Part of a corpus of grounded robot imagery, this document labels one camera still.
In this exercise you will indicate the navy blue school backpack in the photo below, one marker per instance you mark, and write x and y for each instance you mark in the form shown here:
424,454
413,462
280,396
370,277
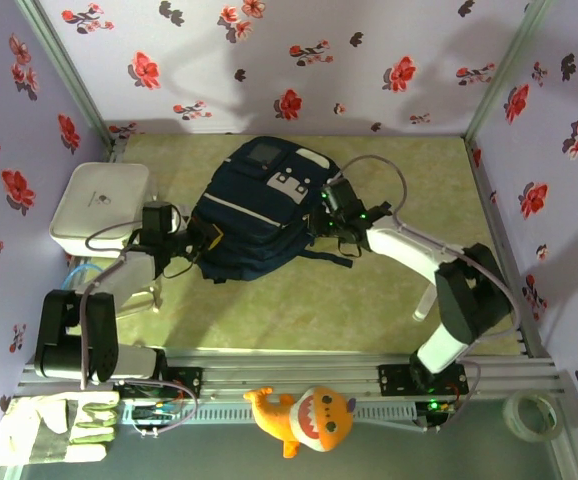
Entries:
249,215

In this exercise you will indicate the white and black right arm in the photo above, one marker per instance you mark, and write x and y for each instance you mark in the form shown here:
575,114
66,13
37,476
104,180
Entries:
404,245

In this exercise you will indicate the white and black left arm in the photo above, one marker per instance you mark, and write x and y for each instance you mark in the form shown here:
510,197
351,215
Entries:
134,270

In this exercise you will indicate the silver metal cup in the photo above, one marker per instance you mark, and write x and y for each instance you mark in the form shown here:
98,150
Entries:
141,302

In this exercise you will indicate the white fabric storage case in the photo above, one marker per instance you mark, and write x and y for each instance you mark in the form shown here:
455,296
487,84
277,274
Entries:
99,200

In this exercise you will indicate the white cylindrical tube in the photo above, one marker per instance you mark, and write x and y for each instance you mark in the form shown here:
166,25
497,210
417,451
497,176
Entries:
423,309

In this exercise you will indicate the small circuit board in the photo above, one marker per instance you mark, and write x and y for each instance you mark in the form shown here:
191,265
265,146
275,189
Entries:
154,414
436,412

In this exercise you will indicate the orange shark plush toy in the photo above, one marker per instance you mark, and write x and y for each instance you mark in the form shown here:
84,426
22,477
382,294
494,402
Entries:
314,415

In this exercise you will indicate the white and green work glove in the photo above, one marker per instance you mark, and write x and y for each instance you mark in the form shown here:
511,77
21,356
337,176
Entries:
44,430

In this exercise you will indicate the clear tape roll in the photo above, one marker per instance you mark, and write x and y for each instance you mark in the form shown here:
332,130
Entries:
511,417

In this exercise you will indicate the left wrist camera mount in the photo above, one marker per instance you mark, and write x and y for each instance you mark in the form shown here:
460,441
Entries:
176,217

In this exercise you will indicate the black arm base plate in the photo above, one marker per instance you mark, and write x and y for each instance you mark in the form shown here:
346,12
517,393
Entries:
189,380
394,380

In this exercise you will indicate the aluminium front frame rail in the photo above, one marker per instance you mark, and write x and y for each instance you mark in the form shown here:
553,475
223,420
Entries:
294,375

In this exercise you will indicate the aluminium corner post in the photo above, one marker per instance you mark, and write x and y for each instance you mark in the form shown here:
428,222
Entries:
64,65
509,65

